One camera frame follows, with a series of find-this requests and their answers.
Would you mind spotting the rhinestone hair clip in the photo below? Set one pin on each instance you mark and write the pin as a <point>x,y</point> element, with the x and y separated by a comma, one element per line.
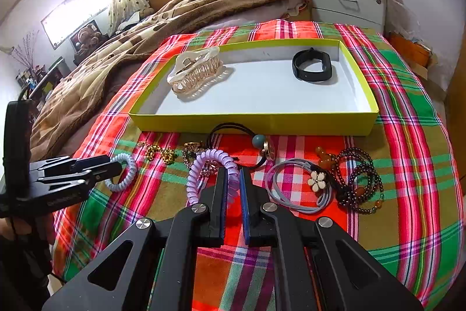
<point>190,152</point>

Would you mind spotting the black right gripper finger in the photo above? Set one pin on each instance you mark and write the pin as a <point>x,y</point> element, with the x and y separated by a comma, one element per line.
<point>317,265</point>
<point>151,265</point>

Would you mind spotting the left hand holding gripper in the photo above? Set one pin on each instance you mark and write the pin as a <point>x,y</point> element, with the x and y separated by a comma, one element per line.
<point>10,226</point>

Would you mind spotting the black wristband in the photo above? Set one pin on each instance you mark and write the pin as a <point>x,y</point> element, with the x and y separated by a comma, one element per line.
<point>312,65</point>

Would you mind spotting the orange cardboard box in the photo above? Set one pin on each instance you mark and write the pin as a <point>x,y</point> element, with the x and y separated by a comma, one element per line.
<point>417,56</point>

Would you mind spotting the grey bedside cabinet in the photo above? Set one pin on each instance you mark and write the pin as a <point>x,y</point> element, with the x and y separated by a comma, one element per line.
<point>360,13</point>

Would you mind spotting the gold chain jewelry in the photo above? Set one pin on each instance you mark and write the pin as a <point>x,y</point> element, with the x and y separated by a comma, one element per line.
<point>167,154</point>

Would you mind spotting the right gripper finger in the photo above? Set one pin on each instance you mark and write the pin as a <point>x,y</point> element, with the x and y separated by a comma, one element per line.
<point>98,172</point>
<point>93,162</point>

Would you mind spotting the brown patterned blanket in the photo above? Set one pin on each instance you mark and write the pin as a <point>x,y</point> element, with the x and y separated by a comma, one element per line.
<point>79,96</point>

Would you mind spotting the yellow-green shallow box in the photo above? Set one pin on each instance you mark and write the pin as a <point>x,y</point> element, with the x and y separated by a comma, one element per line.
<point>258,89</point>

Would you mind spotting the beige claw hair clip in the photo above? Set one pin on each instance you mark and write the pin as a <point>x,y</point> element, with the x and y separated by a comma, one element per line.
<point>192,69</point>

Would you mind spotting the teddy bear picture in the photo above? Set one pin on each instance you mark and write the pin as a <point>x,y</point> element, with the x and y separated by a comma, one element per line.
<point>86,37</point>

